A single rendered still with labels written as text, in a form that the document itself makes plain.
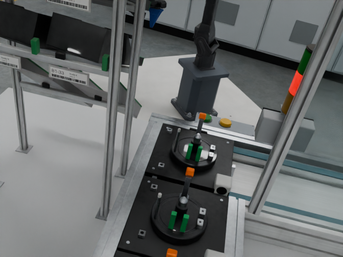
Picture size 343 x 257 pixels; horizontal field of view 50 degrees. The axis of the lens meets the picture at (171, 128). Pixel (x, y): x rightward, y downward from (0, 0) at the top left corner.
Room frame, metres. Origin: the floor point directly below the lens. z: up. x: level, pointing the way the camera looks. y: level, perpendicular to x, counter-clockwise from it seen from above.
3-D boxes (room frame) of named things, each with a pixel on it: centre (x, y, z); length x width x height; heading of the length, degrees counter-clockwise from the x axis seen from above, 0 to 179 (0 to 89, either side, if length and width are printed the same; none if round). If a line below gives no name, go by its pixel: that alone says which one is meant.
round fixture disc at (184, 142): (0.86, -0.08, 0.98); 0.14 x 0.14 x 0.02
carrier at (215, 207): (0.60, -0.06, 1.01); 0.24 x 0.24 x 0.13; 86
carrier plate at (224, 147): (0.86, -0.08, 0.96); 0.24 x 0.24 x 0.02; 86
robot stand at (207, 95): (1.27, -0.07, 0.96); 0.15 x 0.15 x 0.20; 33
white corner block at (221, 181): (0.75, -0.17, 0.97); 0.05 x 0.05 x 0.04; 86
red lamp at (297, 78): (0.73, -0.26, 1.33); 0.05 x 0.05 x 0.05
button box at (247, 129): (1.06, -0.18, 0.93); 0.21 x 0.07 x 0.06; 86
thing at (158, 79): (1.24, -0.03, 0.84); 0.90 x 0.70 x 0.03; 33
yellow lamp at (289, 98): (0.73, -0.26, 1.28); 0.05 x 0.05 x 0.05
